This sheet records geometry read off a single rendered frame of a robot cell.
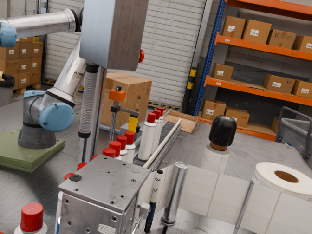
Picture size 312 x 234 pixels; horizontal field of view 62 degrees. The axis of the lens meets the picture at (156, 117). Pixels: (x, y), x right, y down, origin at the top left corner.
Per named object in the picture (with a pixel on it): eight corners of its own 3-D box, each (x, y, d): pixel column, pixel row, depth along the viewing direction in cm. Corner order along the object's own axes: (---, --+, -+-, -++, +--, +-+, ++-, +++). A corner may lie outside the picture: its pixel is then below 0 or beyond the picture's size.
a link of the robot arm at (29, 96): (46, 116, 118) (48, 87, 115) (59, 124, 109) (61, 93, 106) (18, 117, 110) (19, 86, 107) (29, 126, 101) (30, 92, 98)
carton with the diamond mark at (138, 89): (120, 130, 147) (128, 84, 139) (87, 118, 155) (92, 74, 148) (145, 120, 173) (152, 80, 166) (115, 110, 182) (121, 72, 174)
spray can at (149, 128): (147, 162, 109) (156, 116, 103) (135, 159, 110) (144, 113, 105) (150, 157, 114) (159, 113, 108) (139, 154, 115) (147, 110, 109)
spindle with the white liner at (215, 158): (216, 204, 90) (240, 124, 81) (191, 196, 91) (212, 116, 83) (217, 191, 98) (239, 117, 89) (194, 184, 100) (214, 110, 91)
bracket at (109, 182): (123, 214, 37) (124, 208, 37) (56, 190, 39) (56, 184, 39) (150, 173, 50) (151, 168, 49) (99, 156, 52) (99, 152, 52)
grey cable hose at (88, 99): (86, 139, 73) (95, 65, 67) (75, 136, 73) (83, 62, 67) (92, 136, 76) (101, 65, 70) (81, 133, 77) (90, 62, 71)
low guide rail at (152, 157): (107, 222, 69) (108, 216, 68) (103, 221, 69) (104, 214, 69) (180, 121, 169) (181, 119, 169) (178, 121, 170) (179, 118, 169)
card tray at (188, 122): (191, 133, 171) (193, 128, 170) (154, 123, 177) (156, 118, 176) (197, 122, 199) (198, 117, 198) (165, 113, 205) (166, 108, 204)
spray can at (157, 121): (152, 156, 116) (161, 113, 110) (141, 153, 117) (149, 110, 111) (155, 152, 120) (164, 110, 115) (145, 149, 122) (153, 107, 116)
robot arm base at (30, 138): (44, 151, 104) (45, 127, 102) (9, 145, 105) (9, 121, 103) (61, 140, 119) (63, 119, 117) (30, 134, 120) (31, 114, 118)
